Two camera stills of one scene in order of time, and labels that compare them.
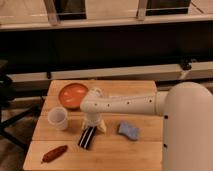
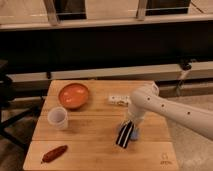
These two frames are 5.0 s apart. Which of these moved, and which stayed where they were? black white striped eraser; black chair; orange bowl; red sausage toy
Moved: black white striped eraser
Stayed: black chair; orange bowl; red sausage toy
